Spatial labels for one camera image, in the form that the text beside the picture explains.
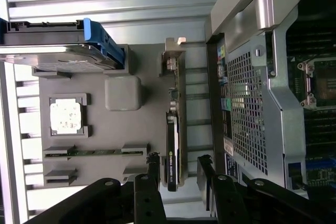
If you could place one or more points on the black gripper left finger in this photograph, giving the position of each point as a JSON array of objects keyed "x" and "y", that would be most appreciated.
[{"x": 147, "y": 200}]

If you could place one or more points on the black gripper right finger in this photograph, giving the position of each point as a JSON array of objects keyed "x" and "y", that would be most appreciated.
[{"x": 228, "y": 203}]

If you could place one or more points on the green RAM stick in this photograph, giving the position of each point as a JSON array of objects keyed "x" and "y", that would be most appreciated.
[{"x": 99, "y": 152}]

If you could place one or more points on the grey plastic parts rack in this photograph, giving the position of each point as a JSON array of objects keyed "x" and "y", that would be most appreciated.
[{"x": 105, "y": 129}]

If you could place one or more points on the black open PC case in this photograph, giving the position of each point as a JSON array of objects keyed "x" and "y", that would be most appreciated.
[{"x": 249, "y": 103}]

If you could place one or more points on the blue expansion slot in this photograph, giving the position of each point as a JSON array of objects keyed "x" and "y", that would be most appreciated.
[{"x": 323, "y": 163}]

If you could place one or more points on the green motherboard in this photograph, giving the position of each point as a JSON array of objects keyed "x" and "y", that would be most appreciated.
[{"x": 320, "y": 134}]

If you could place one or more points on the silver CPU chip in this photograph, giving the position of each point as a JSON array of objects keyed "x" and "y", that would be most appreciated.
[{"x": 65, "y": 115}]

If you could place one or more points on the CPU socket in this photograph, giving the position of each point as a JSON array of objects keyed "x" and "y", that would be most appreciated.
[{"x": 323, "y": 85}]

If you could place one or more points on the hard disk in blue carrier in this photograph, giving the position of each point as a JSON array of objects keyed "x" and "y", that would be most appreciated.
[{"x": 52, "y": 51}]

